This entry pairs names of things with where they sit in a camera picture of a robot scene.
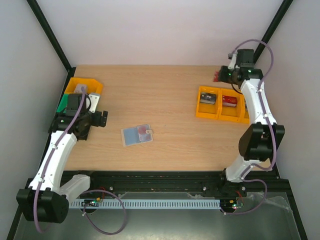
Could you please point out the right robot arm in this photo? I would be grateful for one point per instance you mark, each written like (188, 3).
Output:
(259, 144)

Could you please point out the yellow bin far left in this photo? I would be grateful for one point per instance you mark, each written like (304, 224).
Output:
(93, 85)

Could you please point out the red card stack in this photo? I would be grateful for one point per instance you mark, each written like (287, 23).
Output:
(229, 101)

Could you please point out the yellow bin with black cards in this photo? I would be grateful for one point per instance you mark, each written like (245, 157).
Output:
(206, 110)

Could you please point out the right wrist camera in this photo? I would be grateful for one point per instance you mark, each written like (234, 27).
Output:
(233, 60)

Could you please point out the yellow bin with blue cards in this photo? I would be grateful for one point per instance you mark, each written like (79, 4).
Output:
(245, 119)

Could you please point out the white slotted cable duct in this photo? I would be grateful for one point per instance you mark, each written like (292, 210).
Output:
(146, 204)

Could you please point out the yellow bin with red cards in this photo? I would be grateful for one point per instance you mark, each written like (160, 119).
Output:
(232, 114)

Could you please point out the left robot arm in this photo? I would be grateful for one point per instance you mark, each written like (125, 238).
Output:
(46, 199)

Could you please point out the right black frame post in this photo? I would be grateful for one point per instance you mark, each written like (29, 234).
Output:
(263, 43)

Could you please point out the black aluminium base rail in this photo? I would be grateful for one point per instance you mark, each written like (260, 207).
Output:
(204, 183)

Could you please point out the green bin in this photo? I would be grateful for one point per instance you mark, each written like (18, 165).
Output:
(61, 109)

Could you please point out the black card stack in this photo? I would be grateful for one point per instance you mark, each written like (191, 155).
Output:
(208, 98)

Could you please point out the grey holder in yellow bin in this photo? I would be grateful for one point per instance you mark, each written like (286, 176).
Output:
(80, 88)

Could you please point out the left black frame post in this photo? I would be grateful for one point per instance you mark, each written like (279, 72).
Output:
(42, 20)

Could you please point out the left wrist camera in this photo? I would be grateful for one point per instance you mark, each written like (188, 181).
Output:
(93, 101)

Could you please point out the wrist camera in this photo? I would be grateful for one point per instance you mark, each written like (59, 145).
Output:
(93, 101)
(233, 60)

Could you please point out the black frame post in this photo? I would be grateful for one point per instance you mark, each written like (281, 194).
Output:
(42, 20)
(263, 43)

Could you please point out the red credit card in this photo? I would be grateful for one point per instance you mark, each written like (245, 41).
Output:
(216, 77)

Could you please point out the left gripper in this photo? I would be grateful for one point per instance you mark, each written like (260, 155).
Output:
(97, 122)

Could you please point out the white card holder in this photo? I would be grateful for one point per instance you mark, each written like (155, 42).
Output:
(136, 135)

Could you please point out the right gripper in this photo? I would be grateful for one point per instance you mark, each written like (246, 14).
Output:
(222, 74)

